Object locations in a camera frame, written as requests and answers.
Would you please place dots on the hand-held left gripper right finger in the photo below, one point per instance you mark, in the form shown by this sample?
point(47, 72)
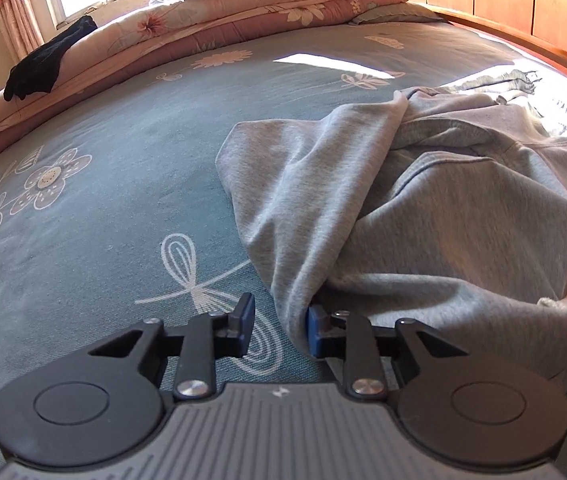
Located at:
point(313, 330)

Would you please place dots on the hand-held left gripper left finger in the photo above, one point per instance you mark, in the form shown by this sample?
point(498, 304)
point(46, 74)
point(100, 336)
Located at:
point(247, 312)

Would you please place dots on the grey sweatpants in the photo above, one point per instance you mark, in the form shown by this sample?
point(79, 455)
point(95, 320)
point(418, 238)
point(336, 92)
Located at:
point(413, 210)

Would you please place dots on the teal floral bed sheet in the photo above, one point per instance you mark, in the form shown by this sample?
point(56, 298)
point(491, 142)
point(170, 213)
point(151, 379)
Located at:
point(113, 185)

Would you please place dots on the black garment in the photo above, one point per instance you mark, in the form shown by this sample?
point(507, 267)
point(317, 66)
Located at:
point(38, 65)

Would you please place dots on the wooden headboard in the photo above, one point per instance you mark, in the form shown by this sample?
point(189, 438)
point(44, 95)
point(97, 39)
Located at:
point(513, 0)

